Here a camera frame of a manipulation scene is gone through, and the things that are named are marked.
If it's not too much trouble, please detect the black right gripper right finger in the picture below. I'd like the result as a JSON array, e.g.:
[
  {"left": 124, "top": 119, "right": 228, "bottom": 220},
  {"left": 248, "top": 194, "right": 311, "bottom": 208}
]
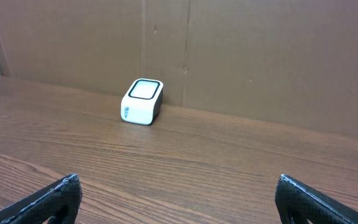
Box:
[{"left": 275, "top": 174, "right": 358, "bottom": 224}]

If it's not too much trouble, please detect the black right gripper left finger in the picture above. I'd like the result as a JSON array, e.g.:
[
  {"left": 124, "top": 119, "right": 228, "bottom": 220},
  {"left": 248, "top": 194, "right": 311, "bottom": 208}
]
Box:
[{"left": 0, "top": 174, "right": 82, "bottom": 224}]

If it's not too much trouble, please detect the white barcode scanner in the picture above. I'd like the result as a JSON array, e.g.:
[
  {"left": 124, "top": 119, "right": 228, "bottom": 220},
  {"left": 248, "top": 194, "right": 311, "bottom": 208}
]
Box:
[{"left": 121, "top": 78, "right": 164, "bottom": 125}]

